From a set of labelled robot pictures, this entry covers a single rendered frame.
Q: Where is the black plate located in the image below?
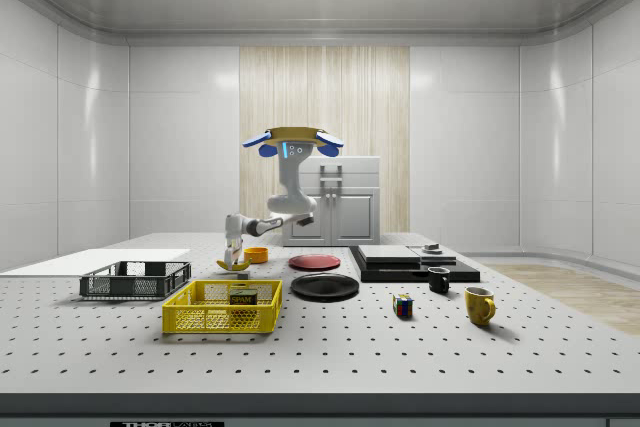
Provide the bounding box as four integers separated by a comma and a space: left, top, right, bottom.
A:
289, 272, 362, 303

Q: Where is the black stove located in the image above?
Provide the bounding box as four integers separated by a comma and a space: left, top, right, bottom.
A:
347, 242, 482, 284

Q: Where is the white cabinet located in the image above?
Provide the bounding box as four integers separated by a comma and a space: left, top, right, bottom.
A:
281, 155, 382, 248

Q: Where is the dark grey basket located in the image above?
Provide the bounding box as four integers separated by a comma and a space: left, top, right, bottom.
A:
78, 260, 193, 302

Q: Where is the white board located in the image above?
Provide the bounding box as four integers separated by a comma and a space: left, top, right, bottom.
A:
0, 247, 193, 278

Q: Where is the black mug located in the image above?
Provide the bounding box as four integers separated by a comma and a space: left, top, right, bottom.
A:
426, 266, 452, 295

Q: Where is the red plate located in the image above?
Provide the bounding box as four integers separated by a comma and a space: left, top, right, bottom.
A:
287, 253, 342, 272

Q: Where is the yellow banana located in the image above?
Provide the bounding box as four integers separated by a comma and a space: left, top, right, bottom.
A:
215, 257, 253, 273

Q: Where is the flat-sided can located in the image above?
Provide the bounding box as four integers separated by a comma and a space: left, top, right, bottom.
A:
228, 287, 259, 307

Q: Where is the many-coloured puzzle cube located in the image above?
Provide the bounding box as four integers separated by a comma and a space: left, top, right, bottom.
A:
391, 292, 416, 319

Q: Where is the tan drone with blue rotors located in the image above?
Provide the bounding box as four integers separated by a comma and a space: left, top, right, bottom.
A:
241, 125, 346, 160

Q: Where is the yellow mug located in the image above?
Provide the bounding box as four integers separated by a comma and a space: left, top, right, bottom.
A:
464, 286, 498, 327

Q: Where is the yellow basket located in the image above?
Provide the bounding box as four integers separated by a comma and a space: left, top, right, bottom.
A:
161, 279, 284, 335

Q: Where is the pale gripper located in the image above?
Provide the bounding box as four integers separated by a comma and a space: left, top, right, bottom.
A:
222, 244, 244, 271

